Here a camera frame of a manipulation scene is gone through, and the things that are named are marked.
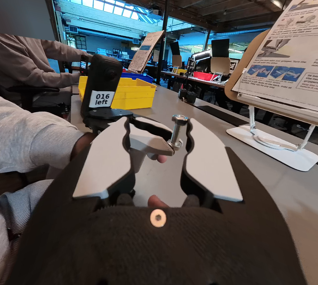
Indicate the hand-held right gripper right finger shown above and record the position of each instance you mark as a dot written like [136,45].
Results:
[211,170]

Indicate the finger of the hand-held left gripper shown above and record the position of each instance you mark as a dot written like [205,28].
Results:
[149,143]
[149,123]

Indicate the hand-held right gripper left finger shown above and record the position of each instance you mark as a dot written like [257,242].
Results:
[104,165]

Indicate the steel bolt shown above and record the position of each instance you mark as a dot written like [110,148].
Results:
[175,133]

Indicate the yellow plastic bin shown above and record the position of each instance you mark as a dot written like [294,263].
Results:
[181,70]
[134,96]

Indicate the person's left forearm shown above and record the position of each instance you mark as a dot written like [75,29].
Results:
[32,136]

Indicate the grey desk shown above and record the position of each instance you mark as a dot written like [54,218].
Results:
[248,165]

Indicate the long wooden desk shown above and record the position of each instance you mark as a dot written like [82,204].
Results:
[218,83]

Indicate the desk lamp light bar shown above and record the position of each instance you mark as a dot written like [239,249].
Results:
[201,55]

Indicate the person's left hand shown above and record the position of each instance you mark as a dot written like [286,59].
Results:
[82,144]

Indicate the person's right hand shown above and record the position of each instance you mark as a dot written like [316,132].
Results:
[157,201]

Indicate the blue plastic bin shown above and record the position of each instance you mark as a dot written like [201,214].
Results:
[139,75]

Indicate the black battery charger block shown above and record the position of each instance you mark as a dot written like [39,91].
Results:
[188,95]

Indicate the wooden document stand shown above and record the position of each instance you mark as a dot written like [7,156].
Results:
[248,133]

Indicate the cardboard instruction board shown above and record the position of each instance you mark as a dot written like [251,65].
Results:
[146,51]

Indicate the black office chair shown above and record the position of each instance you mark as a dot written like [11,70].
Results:
[32,89]

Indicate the wooden board stand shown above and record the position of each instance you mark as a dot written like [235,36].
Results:
[220,65]
[177,60]

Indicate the red plastic bin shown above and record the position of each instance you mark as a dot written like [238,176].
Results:
[202,75]

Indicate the fiducial marker board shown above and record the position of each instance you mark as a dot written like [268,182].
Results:
[191,64]

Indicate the ceiling projector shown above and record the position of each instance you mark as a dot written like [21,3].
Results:
[154,13]

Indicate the black pole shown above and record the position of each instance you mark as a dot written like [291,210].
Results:
[165,16]

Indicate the printed instruction sheet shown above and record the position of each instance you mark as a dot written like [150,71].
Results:
[285,61]

